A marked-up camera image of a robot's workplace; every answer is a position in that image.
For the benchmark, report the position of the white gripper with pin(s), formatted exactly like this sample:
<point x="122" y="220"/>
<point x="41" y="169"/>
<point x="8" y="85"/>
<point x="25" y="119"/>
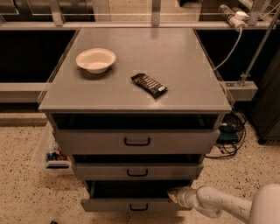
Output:
<point x="185" y="197"/>

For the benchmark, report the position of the grey bottom drawer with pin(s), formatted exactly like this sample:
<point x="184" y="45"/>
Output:
<point x="131" y="195"/>

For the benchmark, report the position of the grey drawer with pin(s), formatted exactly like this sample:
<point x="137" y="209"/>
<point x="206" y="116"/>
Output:
<point x="136" y="141"/>
<point x="137" y="167"/>
<point x="131" y="195"/>

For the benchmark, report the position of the grey middle drawer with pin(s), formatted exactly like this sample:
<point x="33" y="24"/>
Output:
<point x="137" y="167"/>

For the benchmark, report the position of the grey drawer cabinet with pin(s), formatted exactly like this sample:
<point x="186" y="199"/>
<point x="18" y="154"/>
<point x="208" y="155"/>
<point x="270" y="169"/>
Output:
<point x="80" y="100"/>

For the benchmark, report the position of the grey top drawer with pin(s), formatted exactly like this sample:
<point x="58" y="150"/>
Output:
<point x="136" y="141"/>

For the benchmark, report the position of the blue electronic box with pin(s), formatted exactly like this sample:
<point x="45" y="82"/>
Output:
<point x="227" y="138"/>

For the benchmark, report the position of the black snack bar wrapper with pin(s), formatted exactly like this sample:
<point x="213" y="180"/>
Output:
<point x="151" y="86"/>

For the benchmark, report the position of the dark grey side cabinet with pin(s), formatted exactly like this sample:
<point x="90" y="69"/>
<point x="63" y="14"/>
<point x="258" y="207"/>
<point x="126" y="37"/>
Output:
<point x="265" y="113"/>

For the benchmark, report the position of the clear plastic storage box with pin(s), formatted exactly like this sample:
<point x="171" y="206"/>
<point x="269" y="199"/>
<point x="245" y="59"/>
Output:
<point x="48" y="156"/>

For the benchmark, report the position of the white paper bowl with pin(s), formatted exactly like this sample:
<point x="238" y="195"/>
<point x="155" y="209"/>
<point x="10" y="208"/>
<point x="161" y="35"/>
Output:
<point x="96" y="60"/>

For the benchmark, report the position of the white power strip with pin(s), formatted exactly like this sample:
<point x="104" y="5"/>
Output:
<point x="234" y="19"/>

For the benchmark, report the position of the diagonal metal rod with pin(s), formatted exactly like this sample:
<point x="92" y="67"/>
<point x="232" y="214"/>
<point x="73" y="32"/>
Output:
<point x="244" y="76"/>

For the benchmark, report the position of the grey metal rail frame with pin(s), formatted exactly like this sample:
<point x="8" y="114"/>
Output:
<point x="34" y="16"/>

